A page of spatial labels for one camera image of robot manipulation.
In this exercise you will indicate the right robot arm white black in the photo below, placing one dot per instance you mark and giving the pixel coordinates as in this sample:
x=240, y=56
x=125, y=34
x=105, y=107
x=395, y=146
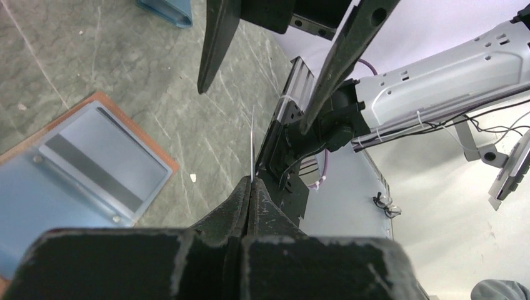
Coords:
x=490, y=64

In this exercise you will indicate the blue card holder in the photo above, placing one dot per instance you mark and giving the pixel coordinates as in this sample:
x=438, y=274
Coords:
x=176, y=12

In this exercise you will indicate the brown card holder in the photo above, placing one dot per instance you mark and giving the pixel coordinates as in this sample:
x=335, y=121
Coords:
x=36, y=196

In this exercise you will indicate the aluminium frame rail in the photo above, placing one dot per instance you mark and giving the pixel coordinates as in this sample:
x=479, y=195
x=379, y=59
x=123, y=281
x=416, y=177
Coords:
x=296, y=94

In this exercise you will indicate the white thin credit card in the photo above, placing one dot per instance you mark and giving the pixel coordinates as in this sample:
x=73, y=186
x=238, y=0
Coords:
x=251, y=147

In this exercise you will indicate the grey striped credit card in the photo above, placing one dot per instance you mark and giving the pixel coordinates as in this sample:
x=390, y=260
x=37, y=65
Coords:
x=96, y=149

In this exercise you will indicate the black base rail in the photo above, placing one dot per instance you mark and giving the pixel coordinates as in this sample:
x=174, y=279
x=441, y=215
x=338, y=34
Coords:
x=280, y=156

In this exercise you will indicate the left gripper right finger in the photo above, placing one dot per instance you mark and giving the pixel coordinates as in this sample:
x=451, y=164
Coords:
x=280, y=262

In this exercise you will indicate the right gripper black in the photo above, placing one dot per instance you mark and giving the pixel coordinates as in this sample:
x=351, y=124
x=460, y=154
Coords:
x=317, y=17

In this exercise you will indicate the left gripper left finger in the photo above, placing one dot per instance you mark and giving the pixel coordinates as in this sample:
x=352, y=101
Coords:
x=199, y=262

